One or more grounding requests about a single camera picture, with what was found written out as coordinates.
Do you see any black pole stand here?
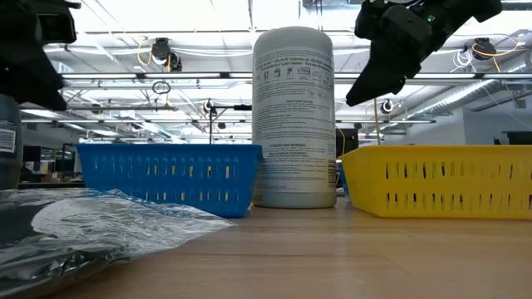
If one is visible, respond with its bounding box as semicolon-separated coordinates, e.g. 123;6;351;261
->
207;103;254;145

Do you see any black coiled cable loop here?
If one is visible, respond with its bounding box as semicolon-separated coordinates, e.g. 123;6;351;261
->
151;80;172;96

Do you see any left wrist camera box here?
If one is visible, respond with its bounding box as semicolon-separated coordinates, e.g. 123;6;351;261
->
35;0;83;46

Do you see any orange ceiling cable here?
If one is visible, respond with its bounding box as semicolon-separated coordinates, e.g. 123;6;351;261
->
471;35;525;74

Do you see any dark blue travel bottle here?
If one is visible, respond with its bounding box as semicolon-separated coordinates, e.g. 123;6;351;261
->
0;94;24;191

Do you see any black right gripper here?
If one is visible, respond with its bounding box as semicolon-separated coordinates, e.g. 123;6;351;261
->
345;0;479;107

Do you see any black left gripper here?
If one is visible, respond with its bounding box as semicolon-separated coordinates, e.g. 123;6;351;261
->
0;0;69;111

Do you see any disinfecting wipes canister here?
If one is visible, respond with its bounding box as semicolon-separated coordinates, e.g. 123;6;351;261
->
251;26;337;209

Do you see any silver ventilation duct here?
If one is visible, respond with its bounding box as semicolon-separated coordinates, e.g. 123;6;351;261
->
405;78;510;121

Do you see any blue slotted plastic basket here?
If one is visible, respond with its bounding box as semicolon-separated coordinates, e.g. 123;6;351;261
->
336;163;350;196
76;143;264;219

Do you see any black monitor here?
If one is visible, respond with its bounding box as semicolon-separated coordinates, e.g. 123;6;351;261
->
335;127;359;158

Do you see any long ceiling light strip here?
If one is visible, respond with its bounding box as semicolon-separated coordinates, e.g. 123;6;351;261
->
61;71;532;81

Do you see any black item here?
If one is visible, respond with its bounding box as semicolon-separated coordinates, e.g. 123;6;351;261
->
0;187;236;298

